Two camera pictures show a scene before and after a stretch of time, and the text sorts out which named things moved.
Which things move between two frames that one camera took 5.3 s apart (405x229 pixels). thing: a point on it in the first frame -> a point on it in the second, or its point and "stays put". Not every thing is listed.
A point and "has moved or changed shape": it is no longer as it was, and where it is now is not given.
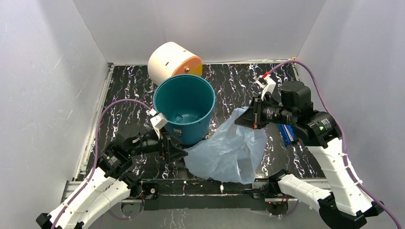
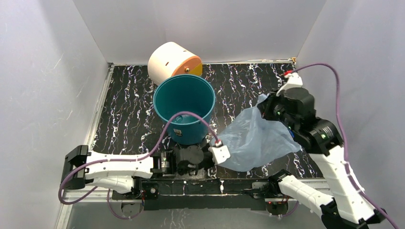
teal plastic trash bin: (186, 101) stays put
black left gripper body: (149, 144) -> (207, 162)
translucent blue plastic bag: (233, 153) has moved or changed shape
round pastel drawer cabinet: (171, 58) stays put
